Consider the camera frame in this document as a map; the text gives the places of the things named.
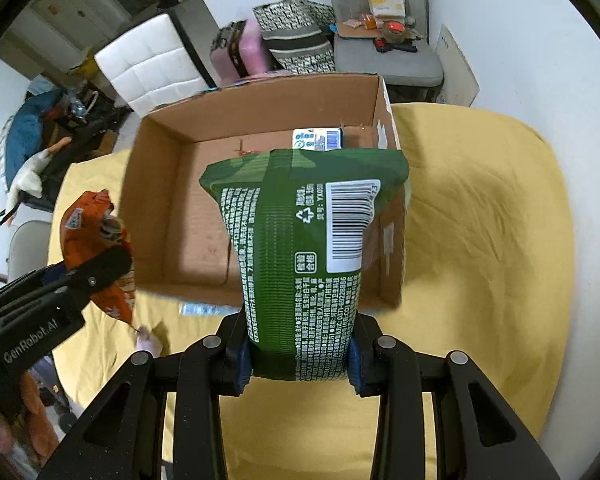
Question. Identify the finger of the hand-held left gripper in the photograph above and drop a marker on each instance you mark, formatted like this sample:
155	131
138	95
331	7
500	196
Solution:
102	267

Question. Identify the white goose plush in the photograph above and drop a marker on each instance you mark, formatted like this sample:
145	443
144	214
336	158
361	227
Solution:
32	175

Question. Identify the green snack packet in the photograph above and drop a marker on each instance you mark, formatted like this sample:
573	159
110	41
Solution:
300	260

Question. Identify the yellow blanket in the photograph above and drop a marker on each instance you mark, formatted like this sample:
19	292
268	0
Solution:
480	270

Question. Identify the light blue flat packet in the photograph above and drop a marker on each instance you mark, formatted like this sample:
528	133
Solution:
202	309

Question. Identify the white padded chair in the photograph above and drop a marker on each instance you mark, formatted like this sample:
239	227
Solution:
145	67

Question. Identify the orange snack packet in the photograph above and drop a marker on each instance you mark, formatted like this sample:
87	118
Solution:
87	230

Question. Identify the pink bag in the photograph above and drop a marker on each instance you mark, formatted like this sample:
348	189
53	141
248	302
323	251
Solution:
242	52

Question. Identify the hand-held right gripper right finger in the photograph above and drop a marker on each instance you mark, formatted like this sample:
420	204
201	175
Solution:
356	366

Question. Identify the grey chair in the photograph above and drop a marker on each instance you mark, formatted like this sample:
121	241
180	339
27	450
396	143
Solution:
380	35

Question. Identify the black and white patterned bag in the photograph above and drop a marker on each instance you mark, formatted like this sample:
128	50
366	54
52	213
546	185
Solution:
295	35

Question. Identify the pink plush piece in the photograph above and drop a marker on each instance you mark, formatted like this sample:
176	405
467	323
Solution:
147	341

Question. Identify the white board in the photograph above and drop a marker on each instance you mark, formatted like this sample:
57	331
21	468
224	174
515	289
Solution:
457	67

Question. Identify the white door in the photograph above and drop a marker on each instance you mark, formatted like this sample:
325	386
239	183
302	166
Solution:
75	5

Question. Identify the blue cloth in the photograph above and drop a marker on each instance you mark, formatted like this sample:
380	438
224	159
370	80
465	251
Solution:
22	130

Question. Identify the cardboard box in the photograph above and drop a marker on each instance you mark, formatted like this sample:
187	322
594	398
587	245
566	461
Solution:
190	200

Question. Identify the red tape roll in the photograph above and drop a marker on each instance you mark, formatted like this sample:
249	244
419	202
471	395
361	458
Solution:
394	27

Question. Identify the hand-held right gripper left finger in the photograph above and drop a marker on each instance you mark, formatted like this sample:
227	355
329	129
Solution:
241	363

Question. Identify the blue and white packet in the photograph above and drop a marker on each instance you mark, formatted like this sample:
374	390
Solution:
317	139

